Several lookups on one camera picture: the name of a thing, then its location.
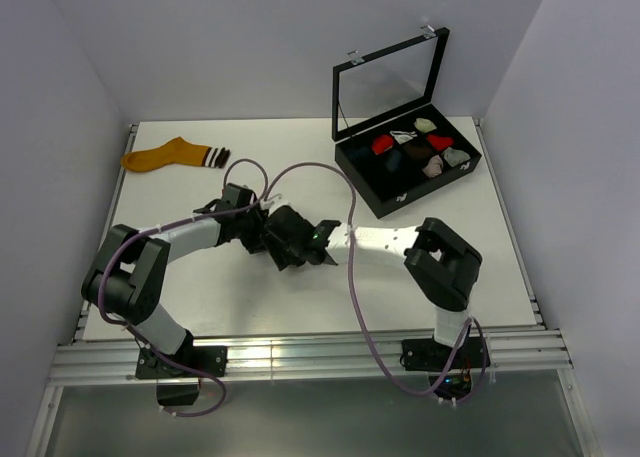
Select mustard yellow sock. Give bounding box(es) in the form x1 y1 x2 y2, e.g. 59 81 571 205
121 137 231 173

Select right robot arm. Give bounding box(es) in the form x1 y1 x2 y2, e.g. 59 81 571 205
261 205 482 367

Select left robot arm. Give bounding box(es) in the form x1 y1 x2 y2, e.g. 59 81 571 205
81 184 268 376

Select black storage box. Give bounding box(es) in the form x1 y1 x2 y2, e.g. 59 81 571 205
334 104 482 218

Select blue rolled sock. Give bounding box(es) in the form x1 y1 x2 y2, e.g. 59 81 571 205
385 150 403 173

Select red rolled sock left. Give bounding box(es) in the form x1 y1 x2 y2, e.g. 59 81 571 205
371 134 395 155

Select red rolled sock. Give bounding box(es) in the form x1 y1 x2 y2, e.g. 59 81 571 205
426 134 455 153
371 134 395 155

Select white grey rolled sock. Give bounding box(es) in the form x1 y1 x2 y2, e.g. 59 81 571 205
389 131 418 145

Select dark brown rolled sock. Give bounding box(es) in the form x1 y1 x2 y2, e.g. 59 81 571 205
403 143 434 161

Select pink beige rolled sock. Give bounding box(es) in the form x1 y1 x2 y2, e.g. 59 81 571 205
422 155 444 179

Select glass box lid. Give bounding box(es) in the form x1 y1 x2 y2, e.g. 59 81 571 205
331 25 450 143

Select pale green rolled sock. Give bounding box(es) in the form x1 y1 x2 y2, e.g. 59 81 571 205
414 118 437 133

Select red rolled sock right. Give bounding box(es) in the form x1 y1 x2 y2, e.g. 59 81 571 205
426 134 455 153

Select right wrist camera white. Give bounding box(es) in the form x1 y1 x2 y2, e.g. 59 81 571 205
261 193 288 212

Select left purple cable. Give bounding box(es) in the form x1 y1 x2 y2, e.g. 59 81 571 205
97 157 271 418

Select purple cable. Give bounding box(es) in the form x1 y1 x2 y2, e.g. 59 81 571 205
97 157 271 418
262 162 490 406

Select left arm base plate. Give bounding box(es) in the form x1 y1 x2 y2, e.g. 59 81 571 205
135 346 227 380

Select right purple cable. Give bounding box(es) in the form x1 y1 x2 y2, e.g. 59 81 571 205
262 162 490 406

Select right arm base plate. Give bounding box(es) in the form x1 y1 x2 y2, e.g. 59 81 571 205
401 337 491 373

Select aluminium front rail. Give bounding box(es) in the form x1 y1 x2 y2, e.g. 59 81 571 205
47 327 573 387

